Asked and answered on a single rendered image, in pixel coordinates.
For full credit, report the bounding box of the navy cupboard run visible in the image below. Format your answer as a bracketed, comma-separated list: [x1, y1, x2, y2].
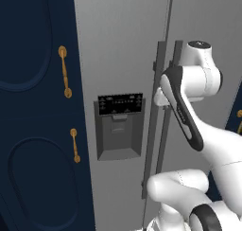
[206, 88, 242, 203]

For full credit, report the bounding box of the gold cupboard handle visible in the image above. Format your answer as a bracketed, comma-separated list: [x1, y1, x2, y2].
[58, 44, 73, 99]
[236, 109, 242, 135]
[69, 128, 81, 165]

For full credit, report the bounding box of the plain grey fridge door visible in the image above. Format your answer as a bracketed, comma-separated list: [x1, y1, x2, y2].
[142, 0, 242, 231]

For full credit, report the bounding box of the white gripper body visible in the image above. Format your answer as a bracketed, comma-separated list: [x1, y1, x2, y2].
[153, 86, 171, 108]

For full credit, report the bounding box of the grey fridge door handle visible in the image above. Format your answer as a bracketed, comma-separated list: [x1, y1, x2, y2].
[155, 40, 184, 176]
[141, 40, 167, 200]

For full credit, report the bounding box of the grey fridge door with dispenser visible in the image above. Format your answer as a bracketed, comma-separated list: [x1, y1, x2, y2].
[72, 0, 175, 231]

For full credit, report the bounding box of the navy cupboard door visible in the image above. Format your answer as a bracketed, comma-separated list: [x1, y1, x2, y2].
[0, 0, 85, 119]
[0, 114, 96, 231]

